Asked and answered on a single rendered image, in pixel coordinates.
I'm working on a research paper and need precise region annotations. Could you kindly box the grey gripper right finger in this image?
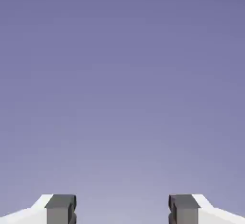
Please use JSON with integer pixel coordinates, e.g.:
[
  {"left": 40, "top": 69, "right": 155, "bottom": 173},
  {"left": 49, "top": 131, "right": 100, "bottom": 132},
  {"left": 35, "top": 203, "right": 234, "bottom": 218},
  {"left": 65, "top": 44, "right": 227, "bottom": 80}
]
[{"left": 168, "top": 193, "right": 245, "bottom": 224}]

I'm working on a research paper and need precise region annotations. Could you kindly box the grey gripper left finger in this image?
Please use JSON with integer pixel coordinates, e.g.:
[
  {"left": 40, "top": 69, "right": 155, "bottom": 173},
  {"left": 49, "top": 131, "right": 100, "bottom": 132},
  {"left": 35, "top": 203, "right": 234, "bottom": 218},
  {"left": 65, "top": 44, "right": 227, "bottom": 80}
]
[{"left": 0, "top": 193, "right": 78, "bottom": 224}]

